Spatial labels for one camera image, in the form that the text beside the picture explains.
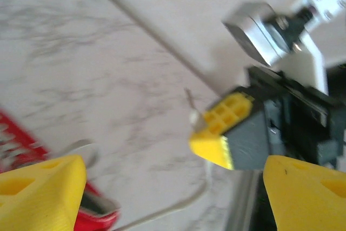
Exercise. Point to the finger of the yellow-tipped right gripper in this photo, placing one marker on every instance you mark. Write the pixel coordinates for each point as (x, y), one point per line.
(243, 144)
(229, 112)

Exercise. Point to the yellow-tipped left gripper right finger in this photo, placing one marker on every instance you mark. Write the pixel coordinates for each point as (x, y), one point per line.
(305, 198)

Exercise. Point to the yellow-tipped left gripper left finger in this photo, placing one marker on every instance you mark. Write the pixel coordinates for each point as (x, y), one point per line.
(40, 198)

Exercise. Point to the white shoelace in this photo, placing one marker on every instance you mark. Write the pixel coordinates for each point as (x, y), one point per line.
(193, 118)

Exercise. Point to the small red sneaker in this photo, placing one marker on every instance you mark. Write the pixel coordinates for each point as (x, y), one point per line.
(16, 139)

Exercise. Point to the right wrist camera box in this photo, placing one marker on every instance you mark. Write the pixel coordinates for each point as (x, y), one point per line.
(259, 36)

